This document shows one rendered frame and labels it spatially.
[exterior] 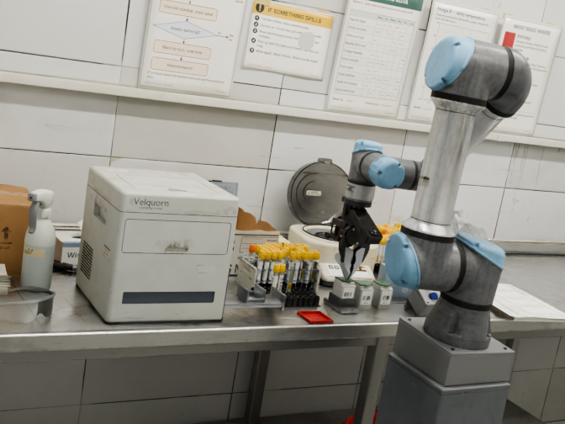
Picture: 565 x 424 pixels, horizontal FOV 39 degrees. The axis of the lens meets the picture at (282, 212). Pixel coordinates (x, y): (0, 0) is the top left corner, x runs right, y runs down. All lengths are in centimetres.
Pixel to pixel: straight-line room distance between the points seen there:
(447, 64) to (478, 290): 49
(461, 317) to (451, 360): 10
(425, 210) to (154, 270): 60
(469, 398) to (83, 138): 126
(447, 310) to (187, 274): 58
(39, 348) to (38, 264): 27
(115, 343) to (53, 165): 72
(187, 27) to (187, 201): 75
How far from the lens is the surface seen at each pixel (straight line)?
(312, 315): 205
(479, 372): 185
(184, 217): 178
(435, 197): 170
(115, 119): 236
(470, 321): 181
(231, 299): 194
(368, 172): 197
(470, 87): 168
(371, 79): 271
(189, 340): 184
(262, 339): 193
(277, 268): 203
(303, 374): 292
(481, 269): 178
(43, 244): 193
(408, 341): 188
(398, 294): 231
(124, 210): 173
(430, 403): 181
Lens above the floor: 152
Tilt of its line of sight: 12 degrees down
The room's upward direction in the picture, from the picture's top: 9 degrees clockwise
